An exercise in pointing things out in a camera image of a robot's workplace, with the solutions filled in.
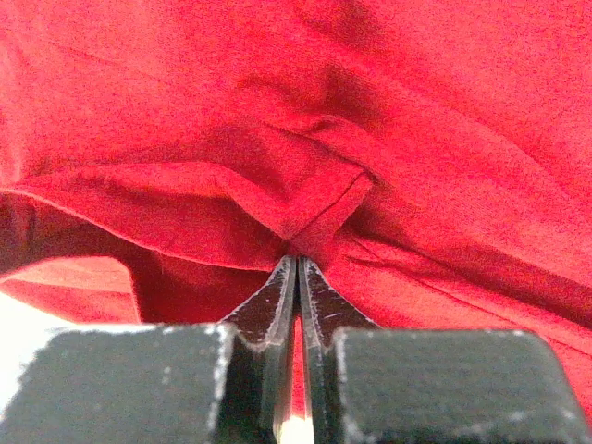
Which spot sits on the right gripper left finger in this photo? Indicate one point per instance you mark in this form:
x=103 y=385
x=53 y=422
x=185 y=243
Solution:
x=257 y=398

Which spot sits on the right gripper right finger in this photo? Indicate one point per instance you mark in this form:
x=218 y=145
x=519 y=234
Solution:
x=323 y=311

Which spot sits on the red t shirt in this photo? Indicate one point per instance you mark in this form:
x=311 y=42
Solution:
x=158 y=158

